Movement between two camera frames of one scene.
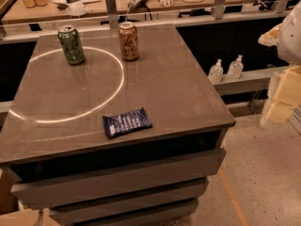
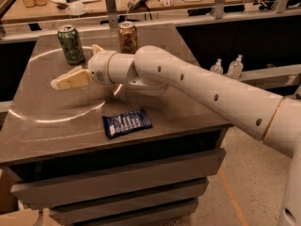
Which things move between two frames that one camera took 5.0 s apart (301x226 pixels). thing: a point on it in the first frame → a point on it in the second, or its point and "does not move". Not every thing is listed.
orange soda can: [129, 40] does not move
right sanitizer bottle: [235, 68] does not move
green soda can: [71, 41] does not move
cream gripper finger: [270, 38] → [80, 77]
